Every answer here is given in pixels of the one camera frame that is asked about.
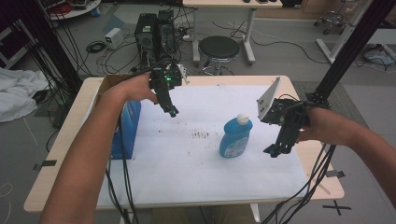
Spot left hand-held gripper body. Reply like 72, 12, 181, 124
148, 63, 190, 92

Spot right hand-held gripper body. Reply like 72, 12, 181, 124
256, 77, 312, 133

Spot blue detergent bottle white cap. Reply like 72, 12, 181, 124
219, 112, 254, 159

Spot person's left hand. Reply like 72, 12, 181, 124
105, 72, 160, 105

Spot person's right hand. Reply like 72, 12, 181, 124
296, 106, 356, 146

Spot blue open cardboard box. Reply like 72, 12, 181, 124
94, 74, 143, 161

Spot black computer tower green label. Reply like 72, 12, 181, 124
134, 12, 158, 70

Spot grey tape strip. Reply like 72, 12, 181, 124
33, 160, 58, 172
324, 169, 346, 179

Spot black round stool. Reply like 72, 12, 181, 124
198, 35, 241, 77

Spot small white device box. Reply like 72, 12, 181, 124
104, 27, 125, 50

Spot grey floor mat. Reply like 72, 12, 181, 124
292, 81, 373, 125

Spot white cloth table cover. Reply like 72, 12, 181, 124
96, 83, 311, 209

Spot black tape cross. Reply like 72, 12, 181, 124
322, 200, 352, 217

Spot white-legged wooden desk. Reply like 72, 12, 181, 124
181, 0, 284, 66

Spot white metal stand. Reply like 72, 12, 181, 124
316, 0, 375, 65

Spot office chair wheel base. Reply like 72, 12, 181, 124
313, 8, 348, 35

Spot round white table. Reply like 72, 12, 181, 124
46, 0, 103, 21

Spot person's khaki pants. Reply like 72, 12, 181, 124
148, 204, 260, 224

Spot blue bag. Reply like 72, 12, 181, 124
363, 46, 396, 71

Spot white cloth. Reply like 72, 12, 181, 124
0, 67, 50, 123

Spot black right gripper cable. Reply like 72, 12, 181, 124
261, 92, 339, 224

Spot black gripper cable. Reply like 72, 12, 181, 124
105, 57, 173, 224
261, 92, 339, 224

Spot coiled black cable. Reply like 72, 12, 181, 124
86, 40, 106, 54

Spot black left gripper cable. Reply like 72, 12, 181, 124
105, 57, 173, 224

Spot black metal post with base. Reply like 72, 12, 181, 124
306, 0, 396, 109

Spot black metal post with cables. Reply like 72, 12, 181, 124
17, 0, 83, 94

